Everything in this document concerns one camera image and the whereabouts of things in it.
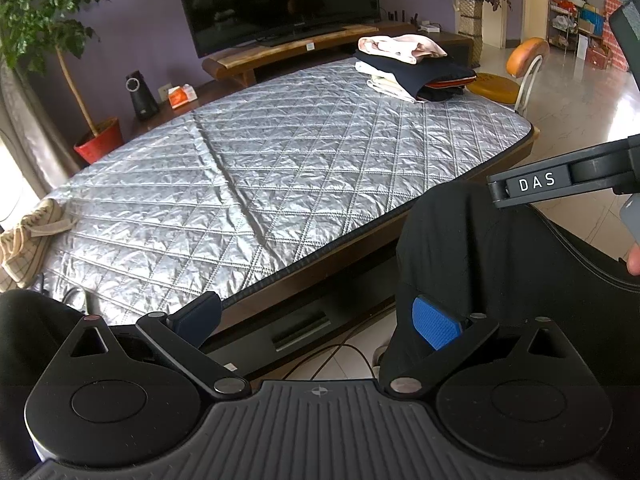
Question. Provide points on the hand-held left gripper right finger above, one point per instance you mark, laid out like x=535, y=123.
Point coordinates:
x=437, y=322

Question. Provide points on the black router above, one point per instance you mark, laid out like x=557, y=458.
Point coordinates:
x=397, y=15

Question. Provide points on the person's left leg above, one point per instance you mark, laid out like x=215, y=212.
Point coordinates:
x=25, y=340

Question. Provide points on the person's right leg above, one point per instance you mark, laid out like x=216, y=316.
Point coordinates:
x=500, y=270

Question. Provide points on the red cardboard box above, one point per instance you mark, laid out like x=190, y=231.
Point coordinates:
x=597, y=57

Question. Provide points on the dark wooden television cabinet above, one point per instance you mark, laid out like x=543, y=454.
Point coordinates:
x=462, y=47

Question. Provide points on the cream door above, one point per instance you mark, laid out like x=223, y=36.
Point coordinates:
x=537, y=0

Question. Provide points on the dark wooden table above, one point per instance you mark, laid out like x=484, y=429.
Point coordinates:
x=310, y=285

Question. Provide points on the orange tissue box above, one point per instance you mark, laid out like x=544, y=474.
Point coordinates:
x=182, y=97

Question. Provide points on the dark navy garment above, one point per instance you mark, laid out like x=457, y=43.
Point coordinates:
x=400, y=72

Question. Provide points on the green tree in red pot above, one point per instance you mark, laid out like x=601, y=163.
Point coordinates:
x=100, y=145

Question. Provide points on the person's leg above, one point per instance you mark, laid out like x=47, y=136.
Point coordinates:
x=500, y=270
x=25, y=340

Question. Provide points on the beige garment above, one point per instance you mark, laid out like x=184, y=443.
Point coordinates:
x=390, y=90

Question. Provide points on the black cone speaker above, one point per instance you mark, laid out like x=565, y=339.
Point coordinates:
x=140, y=100

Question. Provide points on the light wooden television riser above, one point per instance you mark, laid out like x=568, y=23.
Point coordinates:
x=280, y=47

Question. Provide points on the orange round chair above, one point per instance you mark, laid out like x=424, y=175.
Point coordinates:
x=525, y=55

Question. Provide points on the black flat television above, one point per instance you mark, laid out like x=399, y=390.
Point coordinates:
x=275, y=0

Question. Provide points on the grey silky curtain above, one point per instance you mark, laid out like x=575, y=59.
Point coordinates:
x=30, y=135

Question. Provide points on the silver quilted table cover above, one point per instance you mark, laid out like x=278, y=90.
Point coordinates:
x=250, y=185

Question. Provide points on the red cloth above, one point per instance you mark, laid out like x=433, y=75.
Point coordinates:
x=450, y=83

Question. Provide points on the white paper tag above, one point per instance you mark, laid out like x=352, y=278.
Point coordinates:
x=55, y=226

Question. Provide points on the metal storage rack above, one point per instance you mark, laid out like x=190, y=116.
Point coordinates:
x=575, y=25

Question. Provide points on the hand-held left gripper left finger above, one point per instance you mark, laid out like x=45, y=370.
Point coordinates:
x=200, y=315

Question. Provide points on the purple dried plant woven vase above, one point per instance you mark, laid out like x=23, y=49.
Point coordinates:
x=470, y=25

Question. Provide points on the small white box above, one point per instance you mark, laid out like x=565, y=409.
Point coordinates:
x=429, y=26

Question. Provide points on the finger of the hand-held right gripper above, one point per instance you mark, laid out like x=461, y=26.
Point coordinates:
x=630, y=30

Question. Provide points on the white wall outlet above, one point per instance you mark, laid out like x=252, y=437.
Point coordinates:
x=164, y=92

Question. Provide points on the stack of red white boxes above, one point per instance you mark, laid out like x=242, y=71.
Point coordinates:
x=612, y=50

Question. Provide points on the person's right hand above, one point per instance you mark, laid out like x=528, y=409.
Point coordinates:
x=636, y=262

